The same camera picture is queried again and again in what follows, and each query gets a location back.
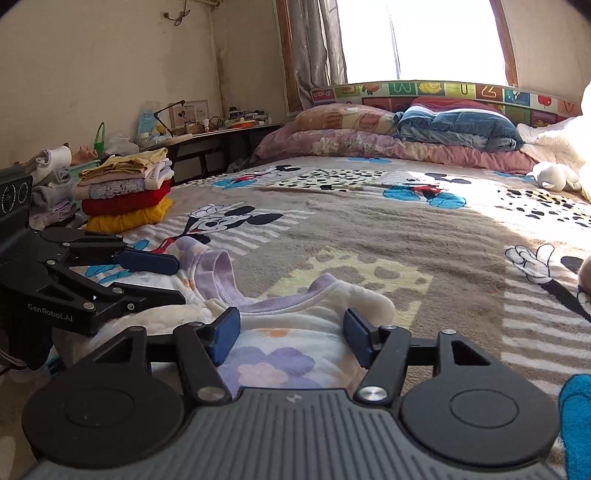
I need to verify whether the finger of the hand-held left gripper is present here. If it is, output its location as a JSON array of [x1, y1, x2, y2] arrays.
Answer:
[[44, 261, 186, 319], [39, 227, 180, 277]]

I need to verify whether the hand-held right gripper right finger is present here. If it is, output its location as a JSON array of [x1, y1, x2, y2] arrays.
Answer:
[[344, 308, 502, 404]]

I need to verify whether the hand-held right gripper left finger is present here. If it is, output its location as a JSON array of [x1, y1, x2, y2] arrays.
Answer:
[[90, 307, 243, 403]]

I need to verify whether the white floral padded garment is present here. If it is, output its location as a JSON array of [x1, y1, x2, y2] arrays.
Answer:
[[88, 236, 397, 393]]

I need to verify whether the pile of grey clothes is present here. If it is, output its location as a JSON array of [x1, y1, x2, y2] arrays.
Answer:
[[18, 145, 86, 229]]

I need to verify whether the yellow folded sweater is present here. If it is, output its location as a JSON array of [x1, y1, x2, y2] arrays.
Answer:
[[85, 198, 175, 234]]

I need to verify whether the red folded sweater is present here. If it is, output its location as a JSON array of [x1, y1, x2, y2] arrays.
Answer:
[[82, 181, 174, 217]]

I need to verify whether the lavender printed folded garment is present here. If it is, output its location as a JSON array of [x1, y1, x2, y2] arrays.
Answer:
[[76, 179, 162, 200]]

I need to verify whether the pale yellow folded garment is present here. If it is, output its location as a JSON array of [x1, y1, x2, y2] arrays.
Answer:
[[78, 148, 169, 178]]

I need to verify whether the cartoon printed blanket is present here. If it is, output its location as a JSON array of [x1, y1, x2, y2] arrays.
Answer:
[[0, 154, 591, 480]]

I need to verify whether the teal plastic basket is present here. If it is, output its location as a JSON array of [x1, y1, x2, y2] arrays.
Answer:
[[69, 159, 102, 178]]

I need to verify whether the white plastic bag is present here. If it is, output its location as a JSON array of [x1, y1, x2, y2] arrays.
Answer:
[[106, 134, 139, 155]]

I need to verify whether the black desk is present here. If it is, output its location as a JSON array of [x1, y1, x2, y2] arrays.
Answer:
[[159, 122, 282, 185]]

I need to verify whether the blue white packet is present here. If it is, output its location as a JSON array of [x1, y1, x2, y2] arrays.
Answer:
[[137, 107, 158, 139]]

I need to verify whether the black desk lamp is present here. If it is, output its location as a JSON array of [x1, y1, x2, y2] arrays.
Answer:
[[154, 99, 185, 137]]

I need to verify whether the white picture board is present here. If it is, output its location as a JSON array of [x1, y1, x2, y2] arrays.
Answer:
[[168, 100, 211, 132]]

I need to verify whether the long pink floral pillow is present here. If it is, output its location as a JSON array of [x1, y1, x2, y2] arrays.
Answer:
[[252, 124, 539, 175]]

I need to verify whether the yellow cartoon pillow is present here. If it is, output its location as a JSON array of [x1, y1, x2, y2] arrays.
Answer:
[[293, 102, 404, 137]]

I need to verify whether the blue folded quilt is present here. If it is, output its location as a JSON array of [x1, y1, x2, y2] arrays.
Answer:
[[393, 97, 525, 153]]

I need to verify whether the white plush toy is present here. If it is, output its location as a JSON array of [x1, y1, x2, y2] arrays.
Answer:
[[526, 161, 583, 192]]

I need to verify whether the colourful alphabet play mat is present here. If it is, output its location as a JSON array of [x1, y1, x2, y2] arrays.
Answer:
[[309, 79, 583, 130]]

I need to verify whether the grey curtain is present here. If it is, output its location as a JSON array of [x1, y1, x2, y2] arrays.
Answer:
[[274, 0, 347, 116]]

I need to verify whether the white quilt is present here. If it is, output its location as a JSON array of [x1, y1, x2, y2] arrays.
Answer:
[[517, 83, 591, 204]]

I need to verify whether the window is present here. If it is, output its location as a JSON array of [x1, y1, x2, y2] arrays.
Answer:
[[335, 0, 518, 88]]

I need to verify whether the wire wall hanger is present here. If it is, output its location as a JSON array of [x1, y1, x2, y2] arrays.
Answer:
[[161, 0, 192, 26]]

